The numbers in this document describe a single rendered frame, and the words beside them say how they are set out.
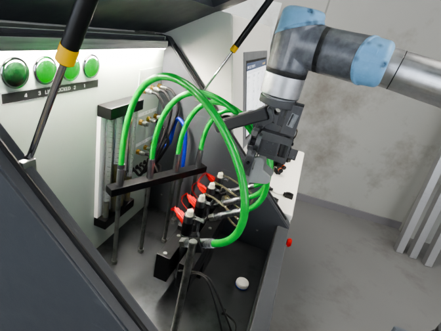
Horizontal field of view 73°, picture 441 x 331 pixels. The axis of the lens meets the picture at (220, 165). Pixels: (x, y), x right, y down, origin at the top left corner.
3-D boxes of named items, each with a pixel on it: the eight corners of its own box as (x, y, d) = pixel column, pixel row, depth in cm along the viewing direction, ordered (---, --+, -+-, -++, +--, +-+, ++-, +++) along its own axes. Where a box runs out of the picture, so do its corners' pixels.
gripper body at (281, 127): (283, 168, 58) (303, 108, 53) (241, 154, 60) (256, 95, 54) (287, 155, 65) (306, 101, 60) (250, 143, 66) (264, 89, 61)
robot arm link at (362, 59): (397, 42, 52) (335, 29, 56) (399, 38, 43) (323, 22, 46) (378, 87, 55) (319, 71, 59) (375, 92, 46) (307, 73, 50)
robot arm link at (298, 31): (327, 10, 46) (276, 0, 49) (304, 82, 50) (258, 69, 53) (335, 16, 52) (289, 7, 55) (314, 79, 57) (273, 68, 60)
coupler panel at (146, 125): (140, 171, 95) (149, 72, 82) (130, 167, 96) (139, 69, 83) (159, 157, 107) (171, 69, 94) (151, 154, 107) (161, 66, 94)
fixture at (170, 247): (183, 310, 79) (193, 268, 72) (149, 295, 81) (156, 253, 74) (222, 237, 109) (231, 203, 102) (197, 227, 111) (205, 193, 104)
